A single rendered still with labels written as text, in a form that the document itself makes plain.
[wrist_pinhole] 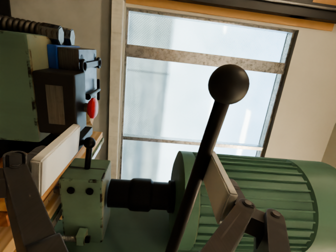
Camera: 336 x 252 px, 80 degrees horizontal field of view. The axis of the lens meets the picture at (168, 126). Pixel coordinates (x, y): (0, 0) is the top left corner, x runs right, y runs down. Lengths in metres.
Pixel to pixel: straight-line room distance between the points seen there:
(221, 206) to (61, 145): 0.13
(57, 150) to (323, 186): 0.40
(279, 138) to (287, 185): 1.64
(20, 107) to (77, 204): 0.18
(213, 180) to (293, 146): 1.96
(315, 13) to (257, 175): 1.64
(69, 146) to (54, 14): 1.61
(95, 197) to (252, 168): 0.27
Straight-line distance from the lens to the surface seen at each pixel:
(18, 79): 0.30
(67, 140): 0.19
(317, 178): 0.45
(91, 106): 0.30
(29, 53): 0.29
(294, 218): 0.41
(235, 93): 0.17
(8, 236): 0.37
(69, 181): 0.37
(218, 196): 0.18
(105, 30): 1.66
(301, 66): 1.98
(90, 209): 0.40
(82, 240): 0.42
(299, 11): 1.86
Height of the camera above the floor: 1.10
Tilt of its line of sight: 5 degrees up
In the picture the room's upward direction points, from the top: 95 degrees clockwise
